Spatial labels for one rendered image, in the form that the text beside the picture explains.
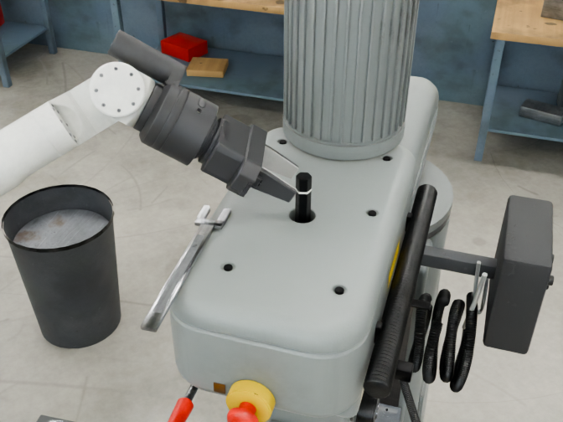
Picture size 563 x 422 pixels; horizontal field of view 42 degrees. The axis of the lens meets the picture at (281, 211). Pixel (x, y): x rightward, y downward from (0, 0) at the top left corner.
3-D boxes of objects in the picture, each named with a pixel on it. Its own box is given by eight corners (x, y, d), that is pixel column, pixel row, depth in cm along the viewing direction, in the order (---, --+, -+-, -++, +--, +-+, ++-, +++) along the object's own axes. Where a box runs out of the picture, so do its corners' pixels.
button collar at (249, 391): (271, 429, 91) (271, 398, 88) (226, 417, 93) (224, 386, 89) (276, 416, 93) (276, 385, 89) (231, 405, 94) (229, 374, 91)
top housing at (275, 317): (353, 435, 90) (361, 346, 81) (160, 387, 97) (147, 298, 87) (411, 221, 127) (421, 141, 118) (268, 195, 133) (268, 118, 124)
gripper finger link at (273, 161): (301, 166, 99) (261, 145, 98) (289, 182, 101) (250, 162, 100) (302, 159, 101) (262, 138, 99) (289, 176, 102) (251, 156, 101)
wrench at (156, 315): (164, 335, 82) (163, 330, 82) (131, 328, 83) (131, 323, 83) (230, 213, 102) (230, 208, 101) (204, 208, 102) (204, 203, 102)
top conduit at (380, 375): (389, 403, 89) (391, 383, 87) (355, 394, 90) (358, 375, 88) (436, 202, 124) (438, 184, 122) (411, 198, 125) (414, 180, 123)
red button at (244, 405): (255, 441, 89) (255, 420, 86) (224, 433, 90) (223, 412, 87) (264, 419, 91) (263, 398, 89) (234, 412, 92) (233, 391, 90)
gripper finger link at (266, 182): (286, 203, 97) (246, 182, 95) (299, 186, 95) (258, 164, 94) (286, 209, 96) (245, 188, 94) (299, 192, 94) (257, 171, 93)
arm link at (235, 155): (241, 165, 104) (167, 126, 101) (275, 115, 99) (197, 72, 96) (231, 217, 94) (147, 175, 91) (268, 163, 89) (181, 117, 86)
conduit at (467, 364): (460, 415, 140) (477, 340, 128) (377, 396, 144) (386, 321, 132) (468, 348, 154) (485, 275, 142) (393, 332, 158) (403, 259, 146)
